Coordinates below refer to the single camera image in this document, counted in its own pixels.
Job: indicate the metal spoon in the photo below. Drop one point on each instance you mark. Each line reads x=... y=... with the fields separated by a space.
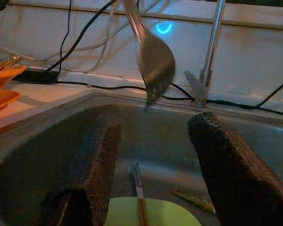
x=155 y=58

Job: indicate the green plate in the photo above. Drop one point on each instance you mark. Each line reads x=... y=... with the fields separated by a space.
x=160 y=212

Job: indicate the green patterned chopstick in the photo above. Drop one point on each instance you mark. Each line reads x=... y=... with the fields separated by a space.
x=193 y=200

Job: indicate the black power strip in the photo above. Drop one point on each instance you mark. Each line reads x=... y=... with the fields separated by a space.
x=37 y=76

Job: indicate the brown chopstick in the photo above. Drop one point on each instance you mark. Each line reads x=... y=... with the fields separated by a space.
x=139 y=188

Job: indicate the orange bowl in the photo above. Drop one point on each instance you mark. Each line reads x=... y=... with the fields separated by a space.
x=0 y=80

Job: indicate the silver faucet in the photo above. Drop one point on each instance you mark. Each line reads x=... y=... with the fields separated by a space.
x=213 y=42

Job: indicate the stainless steel sink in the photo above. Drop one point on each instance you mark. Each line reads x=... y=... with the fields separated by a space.
x=155 y=141

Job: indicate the chopsticks in orange bowl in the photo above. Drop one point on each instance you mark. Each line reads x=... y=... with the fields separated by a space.
x=7 y=63

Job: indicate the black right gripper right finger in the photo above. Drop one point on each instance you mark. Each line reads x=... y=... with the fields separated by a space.
x=226 y=176

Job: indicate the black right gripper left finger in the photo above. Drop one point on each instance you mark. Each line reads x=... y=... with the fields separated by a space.
x=103 y=164

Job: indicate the orange plate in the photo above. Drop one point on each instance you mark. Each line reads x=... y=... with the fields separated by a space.
x=2 y=101

